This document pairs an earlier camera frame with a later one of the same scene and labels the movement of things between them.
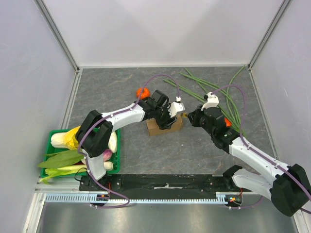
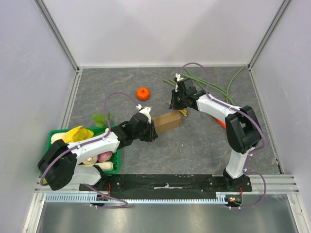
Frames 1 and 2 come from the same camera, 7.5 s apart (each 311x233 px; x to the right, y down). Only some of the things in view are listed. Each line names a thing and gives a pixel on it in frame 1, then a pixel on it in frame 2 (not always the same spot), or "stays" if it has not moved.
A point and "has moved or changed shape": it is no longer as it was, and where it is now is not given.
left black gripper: (165, 124) → (152, 134)
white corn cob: (65, 140) stays
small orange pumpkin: (146, 93) stays
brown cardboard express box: (153, 127) has moved or changed shape
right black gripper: (197, 117) → (175, 100)
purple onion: (107, 155) stays
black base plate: (215, 184) stays
